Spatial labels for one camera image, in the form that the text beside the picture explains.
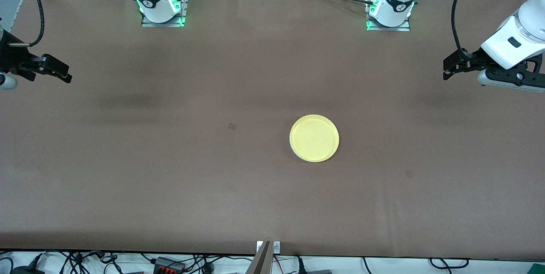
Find yellow round plate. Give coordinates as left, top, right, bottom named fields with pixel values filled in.
left=289, top=114, right=340, bottom=162

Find pale green round plate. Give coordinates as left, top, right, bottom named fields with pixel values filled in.
left=290, top=146, right=326, bottom=163

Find black power strip red switches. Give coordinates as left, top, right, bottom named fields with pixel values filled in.
left=153, top=257, right=186, bottom=274

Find grey metal pole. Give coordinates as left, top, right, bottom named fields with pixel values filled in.
left=246, top=241, right=272, bottom=274

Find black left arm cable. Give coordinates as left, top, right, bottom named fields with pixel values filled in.
left=451, top=0, right=484, bottom=55

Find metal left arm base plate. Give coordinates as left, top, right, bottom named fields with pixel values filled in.
left=366, top=17, right=411, bottom=32

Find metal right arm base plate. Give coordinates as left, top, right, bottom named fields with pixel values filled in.
left=141, top=0, right=190, bottom=28

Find tangled black floor cables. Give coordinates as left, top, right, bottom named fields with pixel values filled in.
left=43, top=251, right=143, bottom=274

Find black looped floor cable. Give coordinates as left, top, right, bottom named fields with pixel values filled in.
left=429, top=258, right=470, bottom=270

